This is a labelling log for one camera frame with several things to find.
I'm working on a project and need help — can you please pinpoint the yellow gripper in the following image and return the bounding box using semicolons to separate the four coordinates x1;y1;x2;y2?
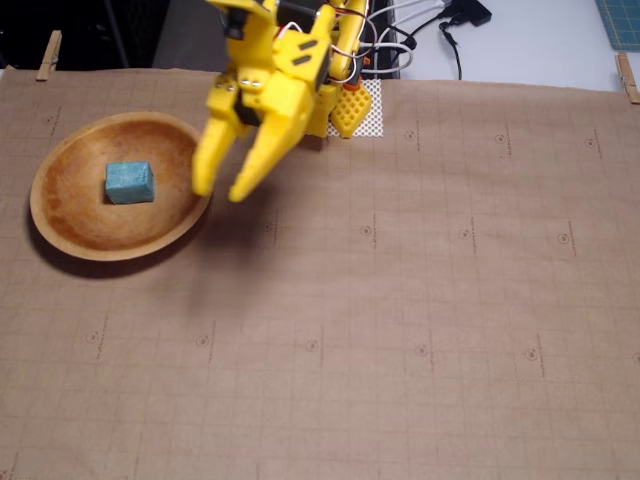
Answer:
191;31;334;204

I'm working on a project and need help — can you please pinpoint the blue block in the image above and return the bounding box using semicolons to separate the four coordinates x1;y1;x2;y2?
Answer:
103;159;157;206

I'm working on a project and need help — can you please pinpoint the round wooden bowl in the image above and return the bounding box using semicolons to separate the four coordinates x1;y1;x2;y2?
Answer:
28;111;214;262

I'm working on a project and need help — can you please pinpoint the yellow waffle-pattern clamp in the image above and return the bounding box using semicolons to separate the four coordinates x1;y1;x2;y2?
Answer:
330;82;374;140

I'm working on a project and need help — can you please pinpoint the white perforated mat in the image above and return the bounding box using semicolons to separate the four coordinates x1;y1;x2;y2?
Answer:
325;78;386;139

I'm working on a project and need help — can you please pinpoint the black box behind base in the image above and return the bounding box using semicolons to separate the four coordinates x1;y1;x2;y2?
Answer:
367;0;404;80

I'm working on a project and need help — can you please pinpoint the gridded wrapping paper sheet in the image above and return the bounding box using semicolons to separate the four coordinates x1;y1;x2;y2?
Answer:
0;67;640;480

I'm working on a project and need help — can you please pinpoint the wooden clothespin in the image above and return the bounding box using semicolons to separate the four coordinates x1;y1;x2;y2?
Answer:
35;29;63;82
614;51;640;105

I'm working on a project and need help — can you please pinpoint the black power adapter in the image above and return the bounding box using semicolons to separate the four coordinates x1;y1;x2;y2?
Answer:
442;0;494;28

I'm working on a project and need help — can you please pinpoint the green cutting mat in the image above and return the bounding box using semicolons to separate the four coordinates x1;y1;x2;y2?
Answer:
594;0;640;50

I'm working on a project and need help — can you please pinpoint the orange and black clamp handle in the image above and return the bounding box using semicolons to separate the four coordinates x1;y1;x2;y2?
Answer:
342;55;372;92

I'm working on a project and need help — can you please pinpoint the looped white cable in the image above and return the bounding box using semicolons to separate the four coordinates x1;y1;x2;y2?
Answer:
359;40;417;78

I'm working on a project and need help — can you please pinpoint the thin black cable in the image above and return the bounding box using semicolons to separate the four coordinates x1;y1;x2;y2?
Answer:
377;23;419;51

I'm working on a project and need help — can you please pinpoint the long white cable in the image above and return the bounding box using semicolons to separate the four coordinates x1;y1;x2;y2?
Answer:
367;0;451;31

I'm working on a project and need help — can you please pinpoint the black cable with plug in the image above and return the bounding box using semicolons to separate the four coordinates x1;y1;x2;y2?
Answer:
438;18;464;81

